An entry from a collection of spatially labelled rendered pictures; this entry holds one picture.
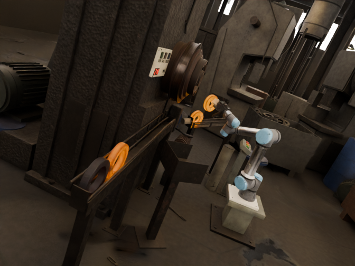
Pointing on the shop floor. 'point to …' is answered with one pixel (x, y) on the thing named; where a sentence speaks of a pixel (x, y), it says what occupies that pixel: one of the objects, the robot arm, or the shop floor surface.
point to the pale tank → (318, 28)
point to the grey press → (339, 139)
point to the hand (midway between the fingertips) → (211, 101)
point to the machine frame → (105, 86)
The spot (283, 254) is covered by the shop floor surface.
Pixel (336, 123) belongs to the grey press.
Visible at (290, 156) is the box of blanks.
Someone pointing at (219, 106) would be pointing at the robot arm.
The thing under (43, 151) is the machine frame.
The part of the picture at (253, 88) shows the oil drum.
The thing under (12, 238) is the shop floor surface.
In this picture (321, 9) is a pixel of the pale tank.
